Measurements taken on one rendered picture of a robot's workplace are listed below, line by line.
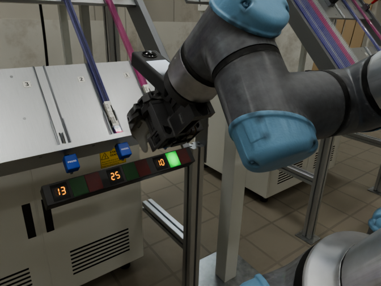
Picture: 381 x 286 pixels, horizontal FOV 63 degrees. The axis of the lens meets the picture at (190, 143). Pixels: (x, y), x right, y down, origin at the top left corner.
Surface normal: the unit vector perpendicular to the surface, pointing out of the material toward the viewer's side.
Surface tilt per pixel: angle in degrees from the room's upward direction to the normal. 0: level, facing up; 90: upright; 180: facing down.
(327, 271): 28
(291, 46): 90
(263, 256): 0
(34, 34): 90
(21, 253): 90
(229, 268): 90
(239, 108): 76
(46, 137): 47
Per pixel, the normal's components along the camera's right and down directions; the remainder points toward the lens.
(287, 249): 0.03, -0.93
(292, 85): 0.32, -0.53
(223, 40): -0.59, -0.10
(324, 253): -0.36, -0.88
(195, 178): 0.60, 0.31
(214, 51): -0.81, 0.04
